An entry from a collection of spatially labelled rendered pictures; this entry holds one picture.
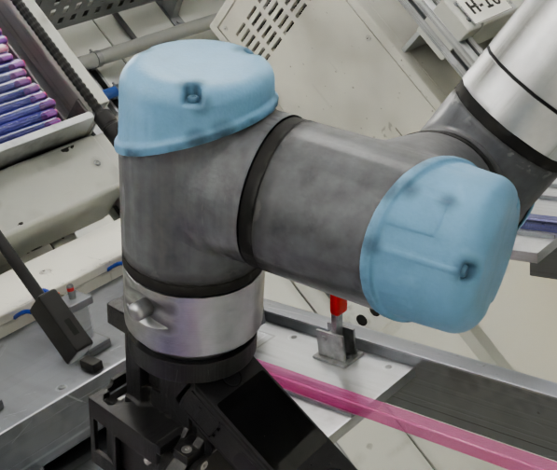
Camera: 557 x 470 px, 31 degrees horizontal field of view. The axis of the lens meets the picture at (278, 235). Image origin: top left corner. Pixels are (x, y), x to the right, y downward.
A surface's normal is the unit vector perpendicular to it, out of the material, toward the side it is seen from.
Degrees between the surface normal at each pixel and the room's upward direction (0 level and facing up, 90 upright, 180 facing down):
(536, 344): 90
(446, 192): 66
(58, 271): 43
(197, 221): 106
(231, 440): 92
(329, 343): 90
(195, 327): 124
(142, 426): 56
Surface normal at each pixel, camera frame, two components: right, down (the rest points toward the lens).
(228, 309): 0.52, 0.48
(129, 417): 0.05, -0.85
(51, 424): 0.75, 0.18
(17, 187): 0.47, -0.50
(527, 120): -0.17, 0.39
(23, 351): -0.12, -0.91
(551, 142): 0.20, 0.60
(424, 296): -0.44, 0.55
